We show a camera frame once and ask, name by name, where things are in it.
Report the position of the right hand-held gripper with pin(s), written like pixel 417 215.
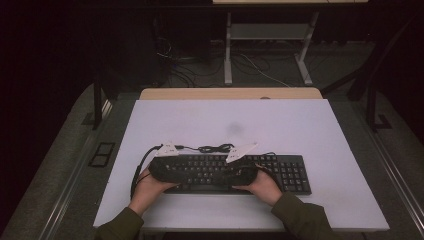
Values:
pixel 245 175

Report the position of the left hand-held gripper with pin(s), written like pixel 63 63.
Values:
pixel 166 171

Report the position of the black computer keyboard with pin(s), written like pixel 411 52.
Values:
pixel 286 173

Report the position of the person's right hand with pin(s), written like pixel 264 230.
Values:
pixel 263 188

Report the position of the person's left hand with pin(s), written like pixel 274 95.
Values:
pixel 146 193

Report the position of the wooden table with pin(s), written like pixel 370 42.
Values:
pixel 216 93

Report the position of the black metal stand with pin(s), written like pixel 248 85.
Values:
pixel 97 103
pixel 371 83

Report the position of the black floor socket frame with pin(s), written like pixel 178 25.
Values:
pixel 101 155

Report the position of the white metal desk frame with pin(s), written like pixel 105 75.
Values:
pixel 266 31

